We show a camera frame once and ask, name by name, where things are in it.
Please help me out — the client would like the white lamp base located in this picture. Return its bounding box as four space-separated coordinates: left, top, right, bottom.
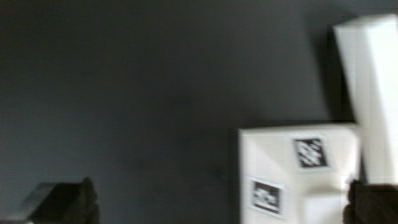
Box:
238 124 359 224

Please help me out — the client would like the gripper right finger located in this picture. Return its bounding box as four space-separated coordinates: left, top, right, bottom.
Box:
343 181 398 224

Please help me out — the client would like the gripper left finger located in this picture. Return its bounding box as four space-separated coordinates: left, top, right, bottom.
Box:
10 178 98 224

